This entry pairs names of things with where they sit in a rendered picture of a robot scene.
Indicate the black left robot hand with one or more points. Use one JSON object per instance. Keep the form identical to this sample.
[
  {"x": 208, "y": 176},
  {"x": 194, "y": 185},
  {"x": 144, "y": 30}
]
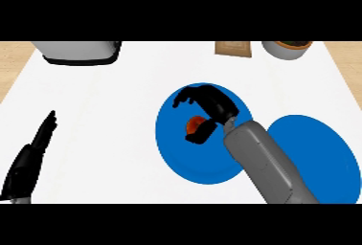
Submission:
[{"x": 29, "y": 159}]

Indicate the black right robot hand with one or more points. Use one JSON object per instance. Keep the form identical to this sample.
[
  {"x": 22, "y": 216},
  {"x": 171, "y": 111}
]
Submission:
[{"x": 215, "y": 102}]

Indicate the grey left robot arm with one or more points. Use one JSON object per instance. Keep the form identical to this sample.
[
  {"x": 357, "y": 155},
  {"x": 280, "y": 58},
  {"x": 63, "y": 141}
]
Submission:
[{"x": 19, "y": 200}]

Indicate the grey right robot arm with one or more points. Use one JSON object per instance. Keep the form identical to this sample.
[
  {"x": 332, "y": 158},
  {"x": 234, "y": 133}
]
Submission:
[{"x": 264, "y": 159}]

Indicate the red tomato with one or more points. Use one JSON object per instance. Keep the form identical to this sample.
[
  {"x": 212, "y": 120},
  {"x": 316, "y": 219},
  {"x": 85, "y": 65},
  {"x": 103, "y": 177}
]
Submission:
[{"x": 194, "y": 124}]

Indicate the blue plate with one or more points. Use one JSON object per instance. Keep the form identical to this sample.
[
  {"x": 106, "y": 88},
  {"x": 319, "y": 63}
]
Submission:
[
  {"x": 189, "y": 159},
  {"x": 321, "y": 153}
]

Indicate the brown paper bag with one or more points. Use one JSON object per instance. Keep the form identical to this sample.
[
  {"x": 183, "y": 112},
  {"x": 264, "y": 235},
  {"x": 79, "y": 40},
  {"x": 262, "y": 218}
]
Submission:
[{"x": 234, "y": 48}]

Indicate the white plant pot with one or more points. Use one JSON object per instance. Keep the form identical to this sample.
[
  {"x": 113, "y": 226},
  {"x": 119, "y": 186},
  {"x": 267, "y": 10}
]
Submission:
[{"x": 288, "y": 49}]

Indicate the white and black appliance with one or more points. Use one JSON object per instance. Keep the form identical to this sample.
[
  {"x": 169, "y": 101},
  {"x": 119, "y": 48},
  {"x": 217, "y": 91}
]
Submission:
[{"x": 81, "y": 52}]

